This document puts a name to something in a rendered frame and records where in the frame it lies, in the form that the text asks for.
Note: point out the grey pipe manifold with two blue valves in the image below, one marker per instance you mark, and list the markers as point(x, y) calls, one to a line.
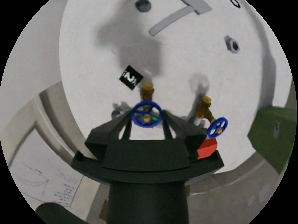
point(203, 110)

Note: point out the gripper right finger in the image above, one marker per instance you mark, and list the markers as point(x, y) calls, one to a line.
point(193, 135)

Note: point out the red flat block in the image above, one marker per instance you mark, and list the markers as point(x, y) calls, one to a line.
point(207, 148)

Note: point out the black square tag with white marking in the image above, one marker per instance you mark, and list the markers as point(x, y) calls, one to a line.
point(130, 77)

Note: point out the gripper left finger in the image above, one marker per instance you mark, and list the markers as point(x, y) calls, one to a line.
point(113, 128)

